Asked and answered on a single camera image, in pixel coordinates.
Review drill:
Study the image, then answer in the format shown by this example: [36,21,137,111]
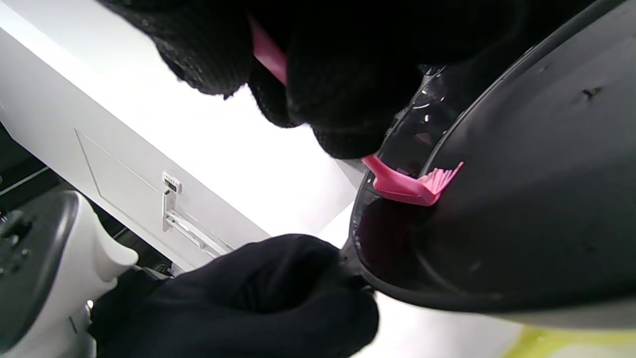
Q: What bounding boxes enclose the person's right hand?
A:
[97,0,597,160]

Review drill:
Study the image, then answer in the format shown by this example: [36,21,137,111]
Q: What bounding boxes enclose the person's left hand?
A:
[88,234,380,358]

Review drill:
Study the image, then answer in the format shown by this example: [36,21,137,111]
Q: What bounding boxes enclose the black cast iron frying pan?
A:
[340,0,636,330]

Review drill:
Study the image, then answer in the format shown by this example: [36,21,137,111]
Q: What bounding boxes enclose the grey left hand controller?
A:
[0,190,139,358]

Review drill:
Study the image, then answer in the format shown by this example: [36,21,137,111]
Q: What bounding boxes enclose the yellow measuring cup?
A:
[502,326,636,358]

